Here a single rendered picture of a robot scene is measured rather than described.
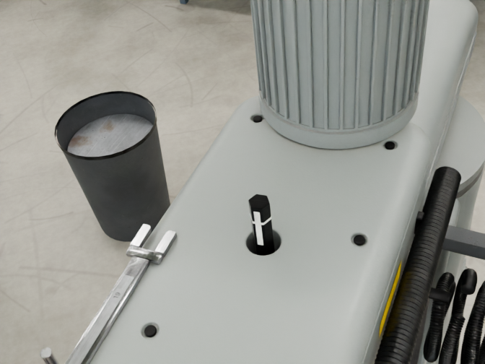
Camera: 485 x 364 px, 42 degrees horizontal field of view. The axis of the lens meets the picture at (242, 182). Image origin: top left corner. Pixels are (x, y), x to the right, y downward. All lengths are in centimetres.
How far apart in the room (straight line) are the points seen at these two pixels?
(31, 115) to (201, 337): 375
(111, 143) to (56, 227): 66
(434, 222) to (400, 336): 17
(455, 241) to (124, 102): 237
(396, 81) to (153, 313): 36
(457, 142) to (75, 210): 256
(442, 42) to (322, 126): 49
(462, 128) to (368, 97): 62
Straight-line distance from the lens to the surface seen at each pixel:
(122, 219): 312
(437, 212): 80
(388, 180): 71
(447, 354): 107
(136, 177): 292
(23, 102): 443
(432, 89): 108
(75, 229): 341
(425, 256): 76
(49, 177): 377
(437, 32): 121
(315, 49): 67
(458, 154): 125
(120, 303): 63
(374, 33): 66
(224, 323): 60
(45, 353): 140
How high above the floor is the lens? 239
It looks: 44 degrees down
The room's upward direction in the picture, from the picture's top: 8 degrees counter-clockwise
